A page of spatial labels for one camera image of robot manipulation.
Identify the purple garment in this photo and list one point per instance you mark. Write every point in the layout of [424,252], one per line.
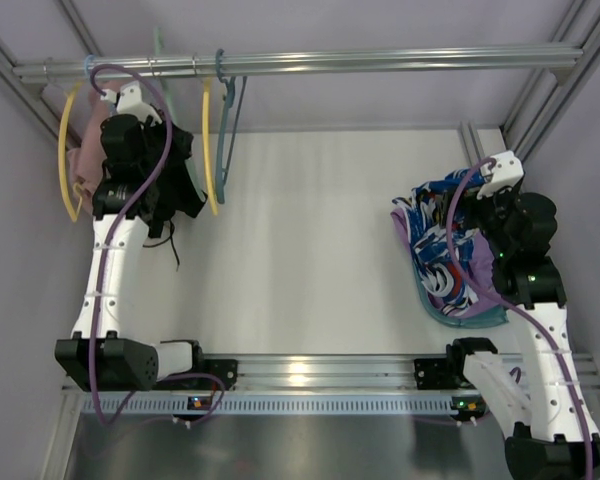
[480,270]

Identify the aluminium hanging rail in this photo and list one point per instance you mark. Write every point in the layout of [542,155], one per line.
[498,57]

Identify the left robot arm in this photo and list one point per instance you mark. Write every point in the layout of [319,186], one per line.
[145,183]

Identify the aluminium frame post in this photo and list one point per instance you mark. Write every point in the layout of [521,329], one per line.
[547,94]

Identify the black garment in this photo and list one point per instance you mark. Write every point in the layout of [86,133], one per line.
[176,193]

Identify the teal plastic basket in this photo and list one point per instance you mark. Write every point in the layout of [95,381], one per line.
[481,314]

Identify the blue red white patterned trousers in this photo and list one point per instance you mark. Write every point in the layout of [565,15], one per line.
[432,198]

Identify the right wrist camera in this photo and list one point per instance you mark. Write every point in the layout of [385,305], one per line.
[500,171]

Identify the mint green plastic hanger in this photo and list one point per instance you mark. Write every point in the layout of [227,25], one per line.
[158,44]

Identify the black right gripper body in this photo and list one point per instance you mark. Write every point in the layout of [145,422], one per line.
[485,209]

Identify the pink garment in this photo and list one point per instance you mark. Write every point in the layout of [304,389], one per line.
[85,162]

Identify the yellow plastic hanger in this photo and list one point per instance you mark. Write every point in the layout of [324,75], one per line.
[205,122]
[71,194]

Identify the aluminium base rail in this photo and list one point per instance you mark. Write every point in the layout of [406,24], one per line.
[276,374]

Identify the slotted cable duct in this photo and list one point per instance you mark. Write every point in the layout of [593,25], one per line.
[234,403]

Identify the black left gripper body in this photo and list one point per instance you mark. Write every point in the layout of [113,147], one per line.
[143,126]

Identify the light blue wire hanger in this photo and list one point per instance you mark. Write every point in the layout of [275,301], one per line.
[99,87]

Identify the teal plastic hanger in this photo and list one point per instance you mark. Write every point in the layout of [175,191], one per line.
[224,157]

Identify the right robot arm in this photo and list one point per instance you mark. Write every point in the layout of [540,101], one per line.
[549,431]

